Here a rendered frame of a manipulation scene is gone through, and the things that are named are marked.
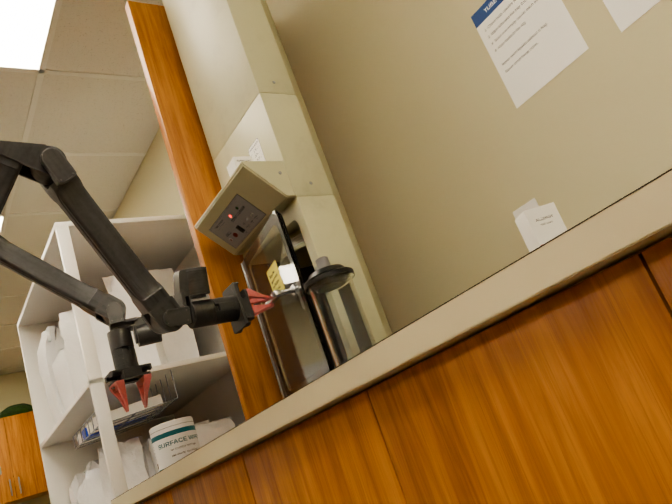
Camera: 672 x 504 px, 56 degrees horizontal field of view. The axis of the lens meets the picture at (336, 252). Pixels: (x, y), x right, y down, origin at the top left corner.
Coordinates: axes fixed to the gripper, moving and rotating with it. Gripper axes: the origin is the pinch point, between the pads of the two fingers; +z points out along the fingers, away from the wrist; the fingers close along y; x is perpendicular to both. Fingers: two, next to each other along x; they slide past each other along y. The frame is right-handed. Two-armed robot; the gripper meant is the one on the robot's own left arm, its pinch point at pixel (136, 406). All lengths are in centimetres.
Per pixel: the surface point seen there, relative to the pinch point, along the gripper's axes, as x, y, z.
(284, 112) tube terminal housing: -46, 38, -55
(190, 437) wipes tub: 27.3, 22.0, 7.6
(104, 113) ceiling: 91, 46, -154
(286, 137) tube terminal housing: -46, 36, -48
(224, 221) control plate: -24, 25, -36
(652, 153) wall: -103, 75, -6
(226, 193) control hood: -34, 22, -39
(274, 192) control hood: -45, 28, -33
